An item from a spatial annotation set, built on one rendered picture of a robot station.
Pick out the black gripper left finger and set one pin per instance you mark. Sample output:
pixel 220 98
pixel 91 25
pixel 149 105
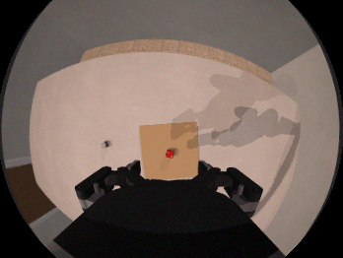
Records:
pixel 102 181

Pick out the red die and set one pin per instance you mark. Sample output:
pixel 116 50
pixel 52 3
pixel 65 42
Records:
pixel 169 154

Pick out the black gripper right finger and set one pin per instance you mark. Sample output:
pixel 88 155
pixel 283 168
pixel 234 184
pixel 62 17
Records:
pixel 246 193

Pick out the tan square mat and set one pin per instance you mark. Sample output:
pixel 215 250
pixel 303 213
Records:
pixel 157 139

